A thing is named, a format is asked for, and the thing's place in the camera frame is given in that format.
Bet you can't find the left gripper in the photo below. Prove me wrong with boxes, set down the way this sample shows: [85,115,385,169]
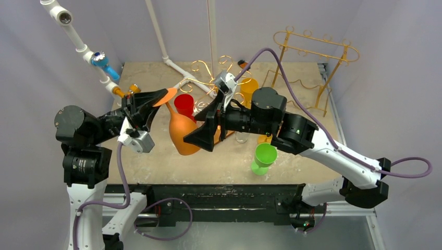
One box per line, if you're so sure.
[90,87,167,143]

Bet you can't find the orange wine glass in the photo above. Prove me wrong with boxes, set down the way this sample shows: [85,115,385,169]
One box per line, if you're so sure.
[153,87,200,156]

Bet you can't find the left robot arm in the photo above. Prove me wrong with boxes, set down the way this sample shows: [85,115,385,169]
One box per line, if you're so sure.
[54,88,177,249]

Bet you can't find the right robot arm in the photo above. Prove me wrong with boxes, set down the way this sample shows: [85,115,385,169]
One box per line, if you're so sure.
[183,87,391,212]

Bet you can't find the red wine glass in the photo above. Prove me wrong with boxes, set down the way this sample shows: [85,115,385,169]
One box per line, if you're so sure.
[174,94,195,122]

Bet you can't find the gold wine glass rack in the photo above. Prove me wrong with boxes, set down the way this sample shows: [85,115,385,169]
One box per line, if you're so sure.
[178,55,254,146]

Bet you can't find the yellow wine glass back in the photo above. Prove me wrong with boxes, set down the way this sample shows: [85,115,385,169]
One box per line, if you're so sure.
[239,78,259,108]

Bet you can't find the yellow wine glass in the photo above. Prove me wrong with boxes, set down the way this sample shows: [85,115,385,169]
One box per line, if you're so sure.
[239,78,259,108]
[257,135,273,144]

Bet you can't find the yellow wine glass front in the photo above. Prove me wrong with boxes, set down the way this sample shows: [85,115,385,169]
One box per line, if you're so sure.
[257,135,273,144]

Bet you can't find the green wine glass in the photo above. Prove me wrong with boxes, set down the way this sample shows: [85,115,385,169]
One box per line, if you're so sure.
[251,143,278,176]

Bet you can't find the orange pipe fitting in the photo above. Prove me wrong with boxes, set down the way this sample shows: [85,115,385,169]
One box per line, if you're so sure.
[112,84,141,98]

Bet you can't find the blue valve on pipe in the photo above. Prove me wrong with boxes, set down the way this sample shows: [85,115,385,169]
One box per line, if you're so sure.
[90,51,120,81]

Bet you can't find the black orange small clip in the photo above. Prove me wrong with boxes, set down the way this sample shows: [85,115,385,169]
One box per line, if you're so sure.
[237,60,250,70]

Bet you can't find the white pole red stripe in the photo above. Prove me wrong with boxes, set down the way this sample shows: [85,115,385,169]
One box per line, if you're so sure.
[206,0,218,75]

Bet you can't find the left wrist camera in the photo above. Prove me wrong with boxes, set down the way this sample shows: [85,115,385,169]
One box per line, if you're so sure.
[117,129,155,154]

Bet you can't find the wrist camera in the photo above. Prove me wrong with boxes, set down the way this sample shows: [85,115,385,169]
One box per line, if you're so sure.
[117,129,155,154]
[214,70,238,110]

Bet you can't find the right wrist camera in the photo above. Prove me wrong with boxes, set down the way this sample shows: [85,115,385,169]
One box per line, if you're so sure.
[214,70,238,110]

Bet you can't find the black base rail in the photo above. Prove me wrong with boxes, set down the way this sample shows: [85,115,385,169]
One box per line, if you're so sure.
[103,183,327,229]

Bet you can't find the white PVC pipe frame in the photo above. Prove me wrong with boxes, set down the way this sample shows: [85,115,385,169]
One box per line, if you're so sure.
[40,1,202,102]

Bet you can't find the gold wire bottle rack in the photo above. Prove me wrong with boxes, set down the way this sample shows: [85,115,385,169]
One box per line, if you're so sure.
[272,26,361,117]

